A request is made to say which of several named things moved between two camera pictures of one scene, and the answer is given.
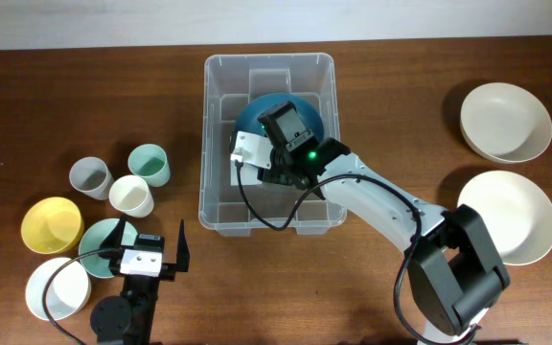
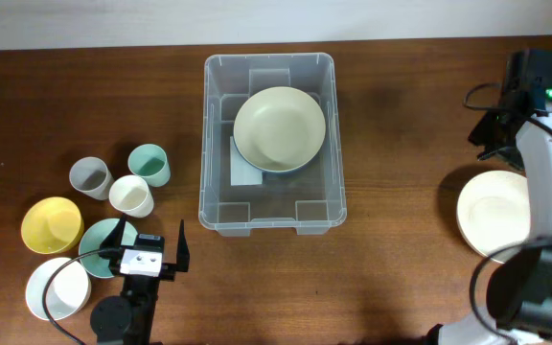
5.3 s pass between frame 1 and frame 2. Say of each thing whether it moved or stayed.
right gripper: moved
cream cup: stayed
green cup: stayed
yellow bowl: stayed
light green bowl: stayed
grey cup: stayed
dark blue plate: moved
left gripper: stayed
